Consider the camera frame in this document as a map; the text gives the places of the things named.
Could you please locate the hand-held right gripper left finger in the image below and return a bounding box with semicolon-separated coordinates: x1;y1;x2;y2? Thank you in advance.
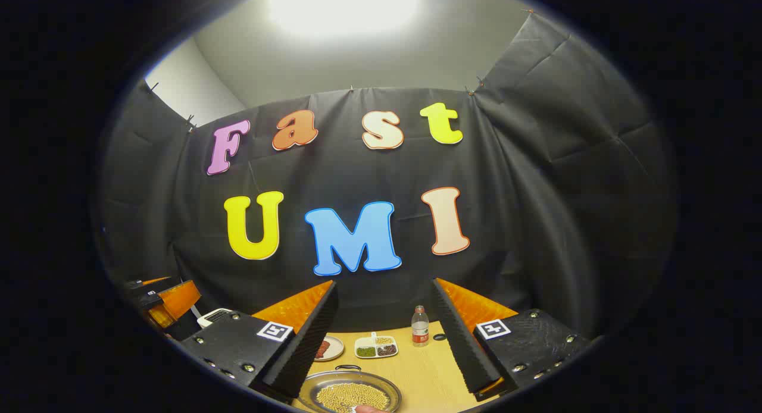
180;280;339;400

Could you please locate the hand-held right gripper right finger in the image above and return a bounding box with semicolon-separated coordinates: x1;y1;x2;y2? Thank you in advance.
431;277;591;402

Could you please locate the stainless steel pot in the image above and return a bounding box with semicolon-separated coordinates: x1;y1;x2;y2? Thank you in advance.
296;365;402;413

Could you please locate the white oval meat plate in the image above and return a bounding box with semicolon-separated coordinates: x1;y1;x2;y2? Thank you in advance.
314;336;345;362

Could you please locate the clear plastic water bottle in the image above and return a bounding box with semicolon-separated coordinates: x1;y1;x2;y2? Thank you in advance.
411;305;430;348

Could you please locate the pile of yellow soybeans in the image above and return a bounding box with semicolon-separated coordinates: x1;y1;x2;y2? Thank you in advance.
316;382;391;412

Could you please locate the white divided bean dish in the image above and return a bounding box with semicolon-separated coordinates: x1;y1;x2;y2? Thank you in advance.
354;333;398;359

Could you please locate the black backdrop cloth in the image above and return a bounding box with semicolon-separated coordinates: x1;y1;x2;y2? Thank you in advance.
98;11;679;342

